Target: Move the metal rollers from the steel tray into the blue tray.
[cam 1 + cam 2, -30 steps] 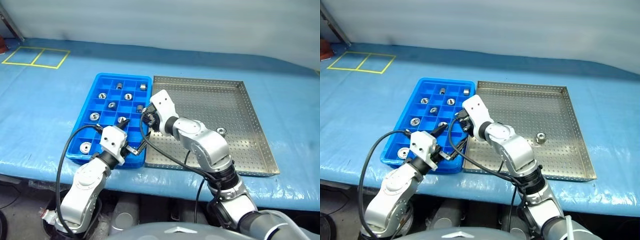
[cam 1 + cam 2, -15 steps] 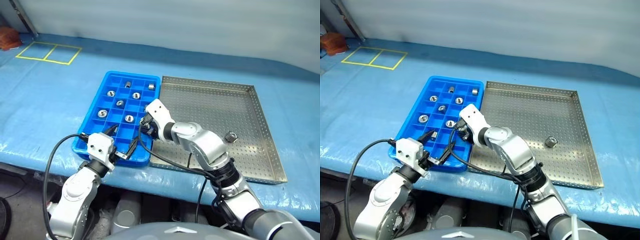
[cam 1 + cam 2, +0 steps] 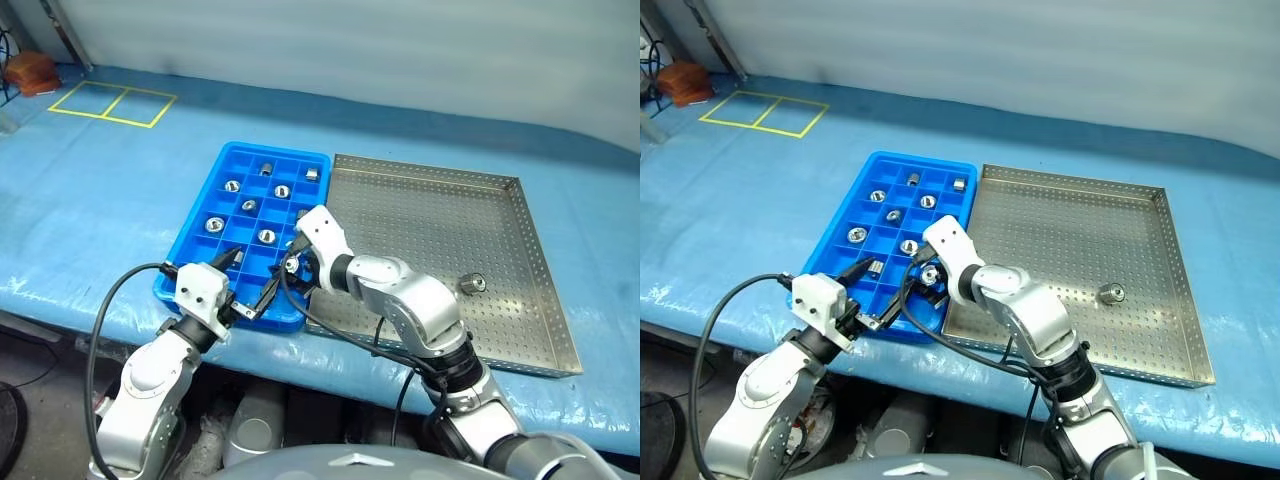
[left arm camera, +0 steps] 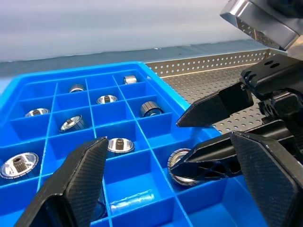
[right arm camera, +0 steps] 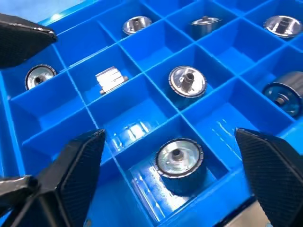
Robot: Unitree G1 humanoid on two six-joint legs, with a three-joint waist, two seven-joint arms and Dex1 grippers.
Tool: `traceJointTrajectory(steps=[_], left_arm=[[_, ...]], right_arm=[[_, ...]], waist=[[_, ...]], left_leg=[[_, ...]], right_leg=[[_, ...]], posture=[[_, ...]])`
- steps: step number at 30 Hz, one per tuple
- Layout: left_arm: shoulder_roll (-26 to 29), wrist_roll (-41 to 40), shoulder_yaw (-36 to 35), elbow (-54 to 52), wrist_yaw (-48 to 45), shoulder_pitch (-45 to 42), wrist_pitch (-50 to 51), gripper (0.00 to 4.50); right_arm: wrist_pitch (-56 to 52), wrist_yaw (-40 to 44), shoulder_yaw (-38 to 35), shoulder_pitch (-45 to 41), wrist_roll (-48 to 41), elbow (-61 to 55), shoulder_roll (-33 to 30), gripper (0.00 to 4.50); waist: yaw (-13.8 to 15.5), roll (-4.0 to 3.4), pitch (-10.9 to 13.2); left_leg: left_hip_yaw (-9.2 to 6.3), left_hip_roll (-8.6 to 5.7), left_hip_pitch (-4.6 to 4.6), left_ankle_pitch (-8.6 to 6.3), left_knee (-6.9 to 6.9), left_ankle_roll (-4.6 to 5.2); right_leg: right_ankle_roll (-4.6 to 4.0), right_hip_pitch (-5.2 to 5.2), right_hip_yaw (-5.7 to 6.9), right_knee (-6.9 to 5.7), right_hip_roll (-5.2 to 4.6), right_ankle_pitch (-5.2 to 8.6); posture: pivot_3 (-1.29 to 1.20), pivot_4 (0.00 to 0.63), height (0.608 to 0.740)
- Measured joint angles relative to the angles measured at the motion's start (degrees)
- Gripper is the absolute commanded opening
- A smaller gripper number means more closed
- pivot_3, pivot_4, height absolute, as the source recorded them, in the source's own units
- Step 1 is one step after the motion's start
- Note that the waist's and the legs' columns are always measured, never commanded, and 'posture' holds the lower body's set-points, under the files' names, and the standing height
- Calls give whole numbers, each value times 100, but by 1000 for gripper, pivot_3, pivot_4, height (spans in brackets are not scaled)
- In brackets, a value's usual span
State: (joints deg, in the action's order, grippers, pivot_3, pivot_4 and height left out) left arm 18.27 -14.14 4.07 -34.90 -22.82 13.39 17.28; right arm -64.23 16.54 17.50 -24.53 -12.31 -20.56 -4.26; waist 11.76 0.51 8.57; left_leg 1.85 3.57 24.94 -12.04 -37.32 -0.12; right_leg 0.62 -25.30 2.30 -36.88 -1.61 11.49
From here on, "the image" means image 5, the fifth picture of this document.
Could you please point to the blue compartment bin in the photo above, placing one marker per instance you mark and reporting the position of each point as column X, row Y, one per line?
column 146, row 47

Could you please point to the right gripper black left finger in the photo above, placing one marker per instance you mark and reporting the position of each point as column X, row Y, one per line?
column 66, row 184

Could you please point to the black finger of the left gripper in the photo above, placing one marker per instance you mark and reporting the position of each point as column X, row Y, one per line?
column 16, row 189
column 19, row 40

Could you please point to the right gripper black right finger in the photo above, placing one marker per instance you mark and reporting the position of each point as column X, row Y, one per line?
column 277, row 175

